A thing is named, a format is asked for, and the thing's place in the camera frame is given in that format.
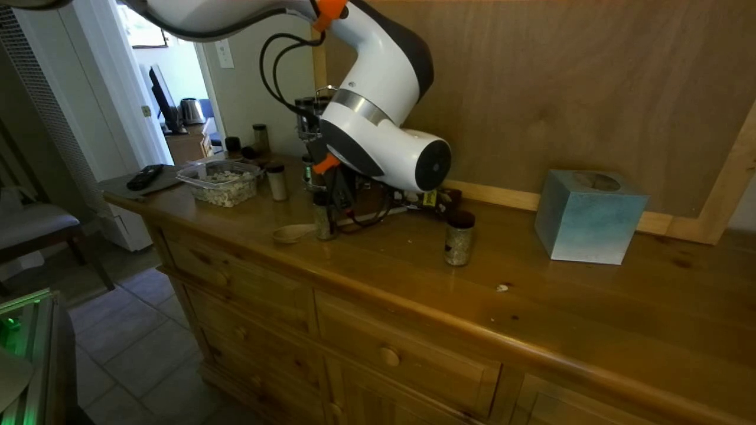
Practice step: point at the clear container with white pieces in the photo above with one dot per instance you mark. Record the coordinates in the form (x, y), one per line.
(221, 181)

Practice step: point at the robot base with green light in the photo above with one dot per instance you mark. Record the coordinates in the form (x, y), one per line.
(38, 361)

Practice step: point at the silver kettle in background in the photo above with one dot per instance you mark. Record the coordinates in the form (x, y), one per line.
(192, 114)

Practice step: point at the large plywood board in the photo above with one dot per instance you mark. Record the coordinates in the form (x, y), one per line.
(658, 91)

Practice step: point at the wooden spoon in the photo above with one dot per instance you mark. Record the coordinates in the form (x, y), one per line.
(320, 229)

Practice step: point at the rotating seasoning rack with jars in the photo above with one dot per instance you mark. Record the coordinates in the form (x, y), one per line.
(311, 131)

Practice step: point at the spice jar near container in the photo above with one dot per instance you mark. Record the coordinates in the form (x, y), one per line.
(277, 180)

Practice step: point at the black remote control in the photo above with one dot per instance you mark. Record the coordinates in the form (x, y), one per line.
(143, 180)

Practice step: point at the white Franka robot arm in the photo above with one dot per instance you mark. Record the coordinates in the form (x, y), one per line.
(363, 125)

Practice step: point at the spice jar with dark lid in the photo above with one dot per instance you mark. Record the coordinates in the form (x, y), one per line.
(459, 237)

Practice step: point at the wooden dresser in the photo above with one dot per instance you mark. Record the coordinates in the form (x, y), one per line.
(377, 328)

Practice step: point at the spice jar lying on side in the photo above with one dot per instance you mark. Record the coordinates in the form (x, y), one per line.
(441, 201)

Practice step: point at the blue tissue box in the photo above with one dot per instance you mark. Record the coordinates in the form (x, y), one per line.
(587, 214)

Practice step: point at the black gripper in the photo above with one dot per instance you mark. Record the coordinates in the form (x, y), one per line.
(350, 199)

